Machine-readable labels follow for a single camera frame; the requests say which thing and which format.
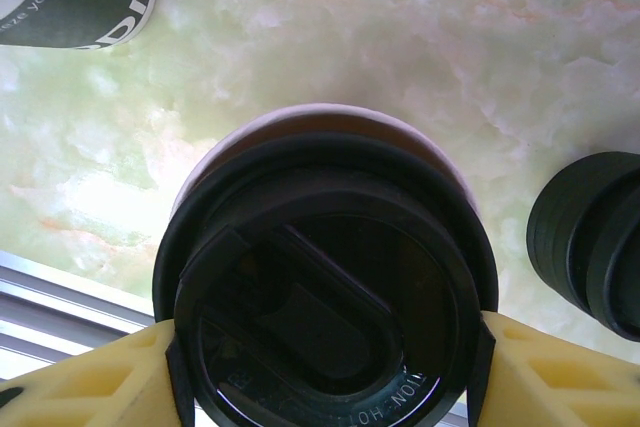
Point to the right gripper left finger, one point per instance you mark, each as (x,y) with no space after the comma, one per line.
(90,387)

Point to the aluminium front rail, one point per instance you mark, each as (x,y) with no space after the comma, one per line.
(50,307)

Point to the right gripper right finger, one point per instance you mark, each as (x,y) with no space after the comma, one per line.
(565,382)

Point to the black and white paper cup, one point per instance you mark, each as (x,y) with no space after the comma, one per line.
(320,109)

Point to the black plastic cup lid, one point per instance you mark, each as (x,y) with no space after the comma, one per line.
(320,272)

